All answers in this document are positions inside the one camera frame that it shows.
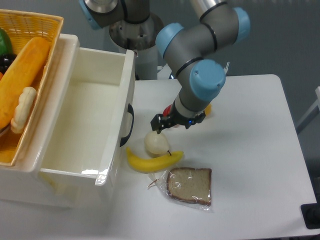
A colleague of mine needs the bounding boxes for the cream white pastry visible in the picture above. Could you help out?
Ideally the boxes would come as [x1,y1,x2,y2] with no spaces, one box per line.
[10,86,37,134]

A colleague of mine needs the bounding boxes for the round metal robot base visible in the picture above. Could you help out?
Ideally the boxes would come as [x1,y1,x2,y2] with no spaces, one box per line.
[109,13,164,80]

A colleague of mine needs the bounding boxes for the black object at table edge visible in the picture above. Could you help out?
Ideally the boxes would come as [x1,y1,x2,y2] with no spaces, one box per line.
[300,203,320,230]

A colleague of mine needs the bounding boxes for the red bell pepper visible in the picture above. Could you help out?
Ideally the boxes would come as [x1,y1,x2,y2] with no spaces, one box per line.
[162,104,172,117]

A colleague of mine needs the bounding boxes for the black drawer handle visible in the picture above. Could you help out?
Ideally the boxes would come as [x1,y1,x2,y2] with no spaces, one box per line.
[119,103,135,147]

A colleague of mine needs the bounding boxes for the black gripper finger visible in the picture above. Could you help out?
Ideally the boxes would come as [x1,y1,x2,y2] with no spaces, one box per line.
[185,111,206,129]
[150,113,170,134]

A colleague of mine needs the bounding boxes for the white plastic drawer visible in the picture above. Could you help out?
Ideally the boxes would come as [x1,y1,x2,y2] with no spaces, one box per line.
[40,48,135,187]

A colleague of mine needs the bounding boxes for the white drawer cabinet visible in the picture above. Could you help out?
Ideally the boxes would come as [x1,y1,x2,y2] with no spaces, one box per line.
[0,34,113,207]

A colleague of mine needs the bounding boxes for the dark purple grapes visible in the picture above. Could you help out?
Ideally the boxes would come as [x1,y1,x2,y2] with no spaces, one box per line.
[0,53,17,74]

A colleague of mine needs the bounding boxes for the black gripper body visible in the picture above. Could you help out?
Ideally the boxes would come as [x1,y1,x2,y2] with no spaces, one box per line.
[167,105,191,128]

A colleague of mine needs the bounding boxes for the white frame at right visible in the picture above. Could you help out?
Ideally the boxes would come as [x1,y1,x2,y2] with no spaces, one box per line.
[295,86,320,135]

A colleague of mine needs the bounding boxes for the yellow banana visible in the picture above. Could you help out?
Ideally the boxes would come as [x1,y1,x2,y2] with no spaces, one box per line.
[125,147,184,173]

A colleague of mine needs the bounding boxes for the yellow bell pepper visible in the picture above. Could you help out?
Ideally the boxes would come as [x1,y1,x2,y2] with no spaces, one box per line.
[203,103,212,117]

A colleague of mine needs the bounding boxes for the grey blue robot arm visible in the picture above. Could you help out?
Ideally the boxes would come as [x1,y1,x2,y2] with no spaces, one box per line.
[79,0,251,133]

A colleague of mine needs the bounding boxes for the pale white pear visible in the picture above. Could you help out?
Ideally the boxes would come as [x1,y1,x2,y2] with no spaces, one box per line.
[144,131,172,157]

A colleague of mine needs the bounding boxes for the green bell pepper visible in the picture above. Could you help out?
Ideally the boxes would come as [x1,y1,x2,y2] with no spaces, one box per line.
[0,28,13,55]

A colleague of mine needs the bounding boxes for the bread slice in plastic bag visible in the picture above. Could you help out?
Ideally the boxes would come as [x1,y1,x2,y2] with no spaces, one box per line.
[148,167,213,212]

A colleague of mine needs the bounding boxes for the orange baguette loaf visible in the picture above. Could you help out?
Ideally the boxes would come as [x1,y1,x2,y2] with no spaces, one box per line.
[0,37,51,128]

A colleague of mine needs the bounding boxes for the yellow woven basket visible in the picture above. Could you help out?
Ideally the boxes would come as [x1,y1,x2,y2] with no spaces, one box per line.
[0,9,64,167]

